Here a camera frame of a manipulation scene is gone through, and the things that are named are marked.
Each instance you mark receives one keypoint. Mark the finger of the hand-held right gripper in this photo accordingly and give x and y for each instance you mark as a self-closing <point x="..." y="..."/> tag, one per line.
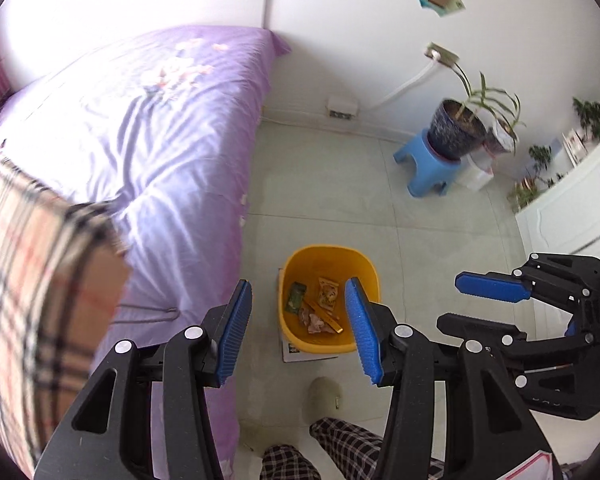
<point x="490" y="286"/>
<point x="480" y="327"/>

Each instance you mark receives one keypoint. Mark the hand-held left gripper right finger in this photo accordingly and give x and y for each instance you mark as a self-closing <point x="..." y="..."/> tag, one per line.
<point x="362" y="330"/>

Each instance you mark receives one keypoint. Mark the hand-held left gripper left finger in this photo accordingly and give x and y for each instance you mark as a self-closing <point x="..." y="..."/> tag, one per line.
<point x="235" y="330"/>

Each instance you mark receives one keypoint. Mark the long yellow strip wrapper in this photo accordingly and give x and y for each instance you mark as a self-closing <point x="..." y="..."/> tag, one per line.
<point x="327" y="320"/>

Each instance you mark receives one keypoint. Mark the yellow green snack packet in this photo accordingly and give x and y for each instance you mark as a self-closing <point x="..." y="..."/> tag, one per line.
<point x="328" y="292"/>

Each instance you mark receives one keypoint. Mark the green plastic wrapper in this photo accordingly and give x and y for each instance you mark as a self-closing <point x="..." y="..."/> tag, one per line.
<point x="296" y="297"/>

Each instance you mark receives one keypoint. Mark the yellow plastic bin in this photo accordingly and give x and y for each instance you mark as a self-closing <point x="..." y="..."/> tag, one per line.
<point x="292" y="265"/>

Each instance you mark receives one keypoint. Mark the printed paper sheet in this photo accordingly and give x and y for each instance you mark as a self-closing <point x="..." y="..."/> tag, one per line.
<point x="300" y="355"/>

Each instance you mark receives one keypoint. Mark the grey slipper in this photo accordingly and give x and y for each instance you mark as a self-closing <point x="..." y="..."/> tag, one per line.
<point x="325" y="395"/>

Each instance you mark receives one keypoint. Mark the white cabinet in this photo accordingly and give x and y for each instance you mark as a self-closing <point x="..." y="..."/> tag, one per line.
<point x="555" y="230"/>

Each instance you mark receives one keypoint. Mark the person's plaid pants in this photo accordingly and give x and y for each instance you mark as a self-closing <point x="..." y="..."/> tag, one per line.
<point x="340" y="435"/>

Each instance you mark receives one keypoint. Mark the white plastic bucket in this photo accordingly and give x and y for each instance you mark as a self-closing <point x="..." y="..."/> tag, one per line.
<point x="475" y="172"/>

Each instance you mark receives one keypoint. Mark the blue plastic stool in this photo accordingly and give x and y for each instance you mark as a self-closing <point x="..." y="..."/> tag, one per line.
<point x="425" y="170"/>

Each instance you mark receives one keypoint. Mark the small green potted plant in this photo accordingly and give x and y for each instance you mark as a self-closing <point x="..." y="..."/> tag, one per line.
<point x="540" y="157"/>

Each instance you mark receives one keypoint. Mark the plant in wrapped pot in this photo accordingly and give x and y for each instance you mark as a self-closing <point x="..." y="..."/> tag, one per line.
<point x="500" y="142"/>

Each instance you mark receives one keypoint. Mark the long leaved plant in dark pot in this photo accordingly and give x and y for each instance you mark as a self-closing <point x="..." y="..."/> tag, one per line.
<point x="452" y="132"/>

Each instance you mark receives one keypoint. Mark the leafy green cabinet plant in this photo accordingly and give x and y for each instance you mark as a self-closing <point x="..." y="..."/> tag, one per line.
<point x="595" y="117"/>

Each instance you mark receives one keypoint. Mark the plaid tablecloth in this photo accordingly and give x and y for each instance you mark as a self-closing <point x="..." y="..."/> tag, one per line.
<point x="30" y="285"/>

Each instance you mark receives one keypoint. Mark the bed with purple sheet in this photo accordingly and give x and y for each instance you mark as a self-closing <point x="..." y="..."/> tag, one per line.
<point x="155" y="135"/>

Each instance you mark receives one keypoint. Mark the white headboard panel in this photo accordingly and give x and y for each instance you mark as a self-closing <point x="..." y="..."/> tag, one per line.
<point x="130" y="0"/>

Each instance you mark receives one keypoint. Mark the white photo frame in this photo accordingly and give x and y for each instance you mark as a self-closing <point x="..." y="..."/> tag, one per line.
<point x="575" y="147"/>

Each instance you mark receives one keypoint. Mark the white wall junction box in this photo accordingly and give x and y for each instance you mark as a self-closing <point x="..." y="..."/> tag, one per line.
<point x="342" y="107"/>

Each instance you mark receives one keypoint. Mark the wall socket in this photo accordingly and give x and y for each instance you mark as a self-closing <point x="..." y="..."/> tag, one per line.
<point x="440" y="53"/>

